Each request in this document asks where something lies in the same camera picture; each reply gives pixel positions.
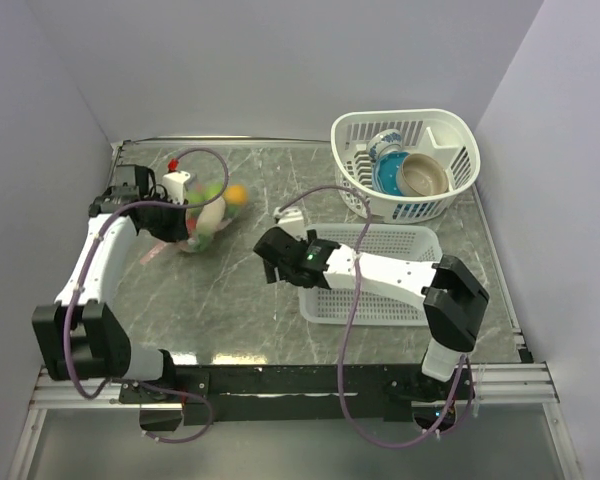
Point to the teal plate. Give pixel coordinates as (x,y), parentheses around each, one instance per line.
(384,173)

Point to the fake green apple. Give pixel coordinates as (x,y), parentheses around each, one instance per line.
(205,193)

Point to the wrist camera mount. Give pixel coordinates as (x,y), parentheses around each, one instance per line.
(291,220)
(175,184)

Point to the round white dish basket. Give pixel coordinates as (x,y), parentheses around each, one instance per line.
(438,133)

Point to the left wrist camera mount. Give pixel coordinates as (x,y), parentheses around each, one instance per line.
(175,184)

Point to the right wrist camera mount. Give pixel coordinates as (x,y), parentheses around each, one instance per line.
(291,220)

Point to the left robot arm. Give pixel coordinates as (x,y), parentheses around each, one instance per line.
(78,334)

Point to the beige bowl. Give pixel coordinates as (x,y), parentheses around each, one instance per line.
(421,176)

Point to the fake orange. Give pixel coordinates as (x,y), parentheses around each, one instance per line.
(236,195)

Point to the fake white radish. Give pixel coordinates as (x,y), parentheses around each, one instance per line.
(211,217)

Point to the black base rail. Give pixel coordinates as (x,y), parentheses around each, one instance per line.
(165,409)

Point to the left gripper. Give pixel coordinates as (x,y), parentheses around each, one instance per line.
(177,231)

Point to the aluminium frame rail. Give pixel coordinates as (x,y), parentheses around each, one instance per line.
(492,384)

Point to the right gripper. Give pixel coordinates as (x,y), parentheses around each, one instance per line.
(311,236)

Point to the rectangular white perforated basket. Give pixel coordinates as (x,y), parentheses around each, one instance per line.
(396,265)

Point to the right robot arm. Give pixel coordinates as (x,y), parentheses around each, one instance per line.
(451,298)

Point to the blue white patterned bowl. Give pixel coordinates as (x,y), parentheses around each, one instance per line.
(384,143)

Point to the clear zip top bag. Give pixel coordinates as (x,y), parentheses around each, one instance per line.
(193,230)

